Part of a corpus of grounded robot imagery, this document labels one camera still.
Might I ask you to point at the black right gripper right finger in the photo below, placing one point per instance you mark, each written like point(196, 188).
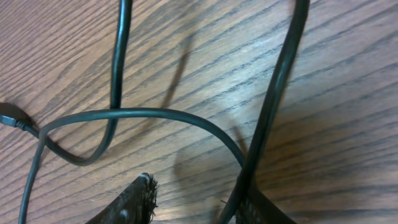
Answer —
point(256, 208)

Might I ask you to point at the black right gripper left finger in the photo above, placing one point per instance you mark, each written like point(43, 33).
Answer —
point(134, 205)

